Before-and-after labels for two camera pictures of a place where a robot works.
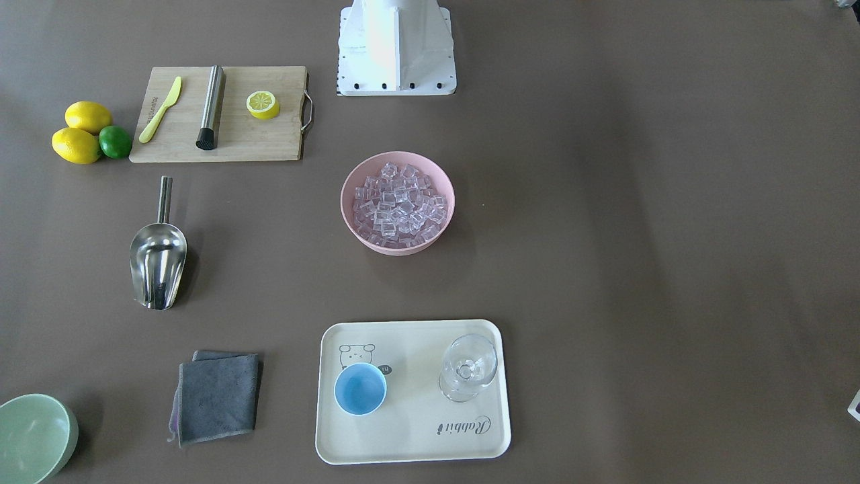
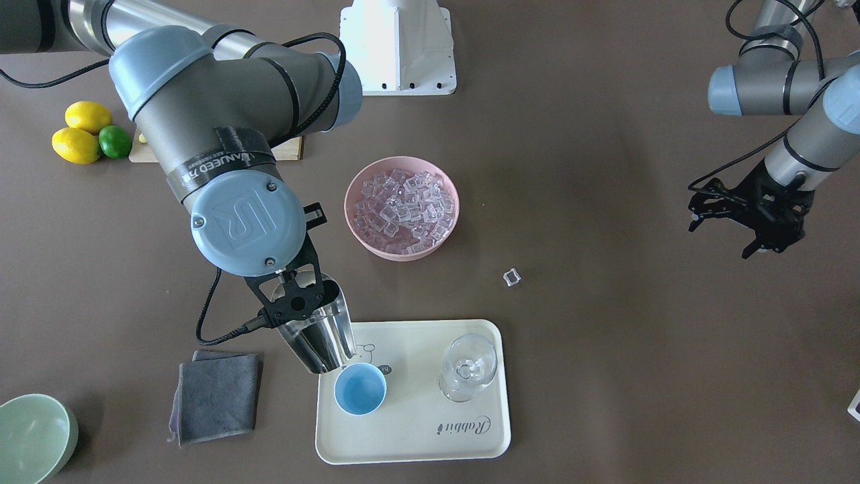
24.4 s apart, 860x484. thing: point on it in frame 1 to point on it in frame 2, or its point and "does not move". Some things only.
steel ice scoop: x=158 y=256 to x=326 y=339
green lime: x=115 y=142 does not move
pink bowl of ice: x=397 y=203 does not move
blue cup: x=360 y=389 does not move
